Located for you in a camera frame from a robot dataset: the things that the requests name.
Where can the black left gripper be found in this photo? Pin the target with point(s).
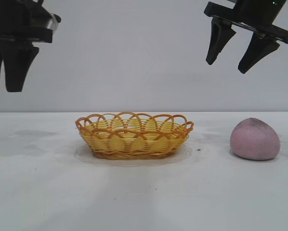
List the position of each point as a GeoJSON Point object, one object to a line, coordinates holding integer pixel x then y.
{"type": "Point", "coordinates": [16, 21]}

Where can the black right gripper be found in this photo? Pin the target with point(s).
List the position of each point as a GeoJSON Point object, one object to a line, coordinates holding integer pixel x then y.
{"type": "Point", "coordinates": [257, 14]}

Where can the pink peach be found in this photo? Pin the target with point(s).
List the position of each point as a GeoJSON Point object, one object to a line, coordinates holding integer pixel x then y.
{"type": "Point", "coordinates": [254, 139]}

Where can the yellow woven wicker basket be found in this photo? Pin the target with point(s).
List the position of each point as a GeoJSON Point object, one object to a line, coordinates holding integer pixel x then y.
{"type": "Point", "coordinates": [134, 142]}

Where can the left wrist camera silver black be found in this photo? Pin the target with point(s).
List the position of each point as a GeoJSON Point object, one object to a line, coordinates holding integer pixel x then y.
{"type": "Point", "coordinates": [53, 22]}

